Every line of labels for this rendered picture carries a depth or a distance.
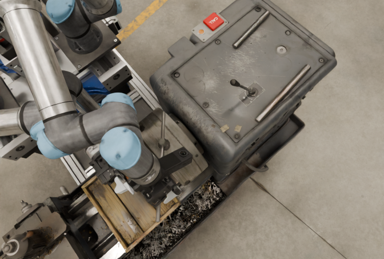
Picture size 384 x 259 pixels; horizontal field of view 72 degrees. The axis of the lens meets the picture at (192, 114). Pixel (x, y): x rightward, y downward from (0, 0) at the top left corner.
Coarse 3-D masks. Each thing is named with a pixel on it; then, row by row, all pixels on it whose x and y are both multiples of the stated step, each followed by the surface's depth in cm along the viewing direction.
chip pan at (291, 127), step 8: (280, 128) 162; (288, 128) 161; (296, 128) 161; (280, 136) 160; (288, 136) 160; (272, 144) 159; (280, 144) 158; (264, 152) 158; (272, 152) 157; (248, 160) 157; (256, 160) 156; (264, 160) 156; (240, 168) 155; (248, 168) 155; (232, 176) 154; (240, 176) 154; (224, 184) 153; (232, 184) 153; (224, 192) 152
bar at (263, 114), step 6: (306, 66) 93; (300, 72) 93; (306, 72) 93; (294, 78) 92; (300, 78) 92; (288, 84) 92; (294, 84) 92; (282, 90) 91; (288, 90) 91; (276, 96) 91; (282, 96) 90; (270, 102) 90; (276, 102) 90; (270, 108) 89; (264, 114) 89; (258, 120) 88
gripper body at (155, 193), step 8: (160, 168) 63; (160, 176) 63; (168, 176) 68; (136, 184) 64; (152, 184) 62; (160, 184) 68; (168, 184) 68; (176, 184) 69; (144, 192) 67; (152, 192) 67; (160, 192) 67; (168, 192) 71; (152, 200) 67; (160, 200) 69
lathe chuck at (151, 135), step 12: (144, 120) 101; (156, 120) 97; (144, 132) 95; (156, 132) 93; (168, 132) 93; (156, 144) 92; (180, 144) 92; (192, 168) 96; (180, 180) 95; (192, 180) 102
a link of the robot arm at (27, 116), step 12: (72, 96) 84; (12, 108) 84; (24, 108) 79; (36, 108) 78; (0, 120) 81; (12, 120) 80; (24, 120) 78; (36, 120) 77; (0, 132) 83; (12, 132) 83; (24, 132) 80; (36, 132) 76
